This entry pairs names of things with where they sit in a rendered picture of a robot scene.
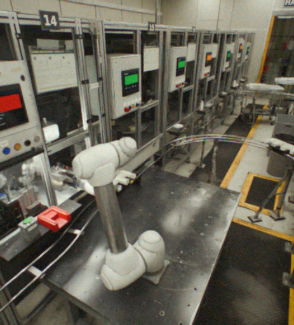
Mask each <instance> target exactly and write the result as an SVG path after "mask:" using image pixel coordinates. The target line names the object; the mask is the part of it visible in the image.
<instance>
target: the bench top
mask: <svg viewBox="0 0 294 325"><path fill-rule="evenodd" d="M181 178H183V179H181ZM141 184H142V186H139V185H135V184H130V187H129V188H128V189H127V190H126V191H125V192H123V193H122V194H121V195H120V196H119V197H118V198H117V200H118V205H119V209H120V213H121V218H122V221H123V224H124V229H125V232H126V238H127V241H128V243H129V244H131V245H132V246H133V245H134V244H135V243H136V241H137V240H138V238H139V237H140V236H141V235H142V234H143V233H144V232H146V231H150V230H153V231H155V232H157V233H159V235H160V236H161V237H162V239H163V242H164V245H165V260H168V261H169V262H170V265H169V266H168V267H167V268H166V270H165V271H164V273H163V275H162V276H161V278H160V280H159V284H158V285H154V284H153V283H152V282H150V281H148V280H147V279H145V278H143V277H139V278H138V279H137V280H136V281H135V282H133V283H131V284H129V285H128V286H127V287H125V288H123V289H119V290H109V289H107V288H106V285H105V284H104V282H103V281H102V278H101V277H100V271H102V267H103V266H104V265H105V258H106V257H105V255H106V252H107V250H109V245H108V244H107V239H106V236H105V231H104V227H103V223H102V218H101V216H100V213H97V214H96V215H95V216H94V217H93V219H92V220H90V222H89V223H88V224H87V227H86V228H85V229H84V230H83V231H85V233H84V234H83V235H80V236H79V238H78V239H76V242H75V243H74V244H73V245H72V246H71V248H70V249H69V250H68V251H67V252H66V253H65V254H64V255H63V256H62V257H61V258H60V259H59V260H58V261H57V262H56V263H55V264H54V265H52V266H51V267H50V269H48V270H47V271H46V272H45V276H44V277H43V279H44V280H46V281H48V282H50V284H52V285H53V286H54V287H56V288H58V289H60V290H62V292H64V293H66V294H67V295H69V296H70V297H72V298H73V299H75V300H76V301H78V302H79V303H82V304H83V305H84V306H85V307H86V308H89V309H90V310H92V311H94V312H96V314H98V315H99V316H100V317H102V318H104V319H106V320H107V321H108V322H110V323H112V324H113V325H180V323H182V324H183V325H192V324H193V322H194V320H195V318H196V315H197V311H198V309H199V306H200V303H201V300H202V298H203V296H204V292H205V291H206V288H207V285H208V282H209V280H210V276H211V275H212V273H213V269H214V267H215V263H216V261H217V258H218V255H219V253H220V251H221V249H222V245H223V243H224V240H225V236H226V235H227V231H229V227H230V225H231V222H232V219H233V216H234V213H235V211H236V209H237V206H238V204H239V200H240V198H241V195H242V192H238V191H235V190H231V189H226V188H223V187H218V185H213V184H210V183H206V182H202V181H199V180H194V179H191V178H189V177H186V176H181V175H177V174H174V173H170V172H167V171H162V170H160V169H157V168H153V167H150V168H149V169H147V171H145V172H144V173H143V174H142V176H141ZM183 191H184V192H183ZM209 192H210V193H209ZM174 204H175V205H174ZM97 209H98V206H97V204H95V205H94V206H93V207H92V208H90V209H89V210H88V211H87V212H86V213H85V214H83V215H81V216H80V217H79V218H78V219H77V220H76V221H75V222H74V223H73V224H72V226H71V228H70V229H74V230H82V228H83V227H84V226H85V224H86V223H87V221H88V220H89V219H90V217H91V216H92V215H93V214H94V213H95V212H96V211H97ZM68 227H69V226H68ZM64 231H65V229H64V230H63V231H62V232H60V233H59V234H58V235H57V236H56V237H54V238H53V239H52V240H51V241H50V242H49V243H48V244H45V245H44V247H42V248H41V249H39V250H38V251H37V252H35V254H34V255H32V256H31V257H30V258H28V259H27V260H26V261H25V262H23V265H25V268H26V266H28V265H29V264H31V263H32V262H33V261H34V260H35V259H36V258H37V257H39V256H40V255H42V253H44V252H45V251H46V250H47V249H49V248H50V246H51V245H52V244H53V243H54V242H56V241H57V239H58V238H59V237H60V236H61V235H62V234H63V232H64ZM77 236H78V234H72V232H69V233H68V232H66V234H65V235H64V236H63V237H62V238H61V239H60V240H59V241H58V243H57V244H56V245H55V246H54V247H53V248H52V249H51V250H49V251H48V252H47V253H46V254H45V255H44V256H43V257H42V258H40V259H38V261H37V262H36V263H34V264H33V265H32V266H33V267H35V268H36V269H38V270H39V271H41V272H42V271H43V270H45V269H46V267H47V266H49V265H50V264H51V263H53V261H54V260H56V259H57V258H58V257H59V256H60V255H61V254H62V253H63V252H64V251H65V250H66V249H67V247H68V246H70V245H71V243H72V242H73V241H74V239H75V238H76V237H77Z"/></svg>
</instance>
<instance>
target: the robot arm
mask: <svg viewBox="0 0 294 325"><path fill-rule="evenodd" d="M136 150H137V146H136V142H135V141H134V139H132V138H128V137H127V138H122V139H120V140H117V141H113V142H109V143H103V144H100V145H97V146H94V147H91V148H88V149H86V150H84V151H81V152H80V153H79V154H78V155H77V156H76V157H75V158H74V159H73V161H72V168H73V171H74V172H71V171H68V170H67V171H59V172H58V173H59V174H62V175H67V176H69V177H70V178H71V180H73V181H71V180H69V179H65V180H64V182H65V183H66V184H67V185H68V186H70V187H73V188H75V189H78V188H80V189H81V190H85V191H87V192H88V193H90V195H93V196H95V199H96V202H97V206H98V212H100V216H101V218H102V223H103V227H104V231H105V236H106V239H107V244H108V245H109V250H107V252H106V255H105V257H106V258H105V265H104V266H103V267H102V271H100V277H101V278H102V281H103V282H104V284H105V285H106V288H107V289H109V290H119V289H123V288H125V287H127V286H128V285H129V284H131V283H133V282H135V281H136V280H137V279H138V278H139V277H143V278H145V279H147V280H148V281H150V282H152V283H153V284H154V285H158V284H159V280H160V278H161V276H162V275H163V273H164V271H165V270H166V268H167V267H168V266H169V265H170V262H169V261H168V260H165V245H164V242H163V239H162V237H161V236H160V235H159V233H157V232H155V231H153V230H150V231H146V232H144V233H143V234H142V235H141V236H140V237H139V238H138V240H137V241H136V243H135V244H134V245H133V246H132V245H131V244H129V243H128V241H127V238H126V232H125V229H124V224H123V221H122V218H121V213H120V209H119V205H118V200H117V195H116V190H115V187H114V184H113V180H114V179H115V178H116V176H117V174H118V173H119V168H122V167H124V166H125V165H127V164H128V163H129V162H130V160H132V159H133V157H134V156H135V154H136Z"/></svg>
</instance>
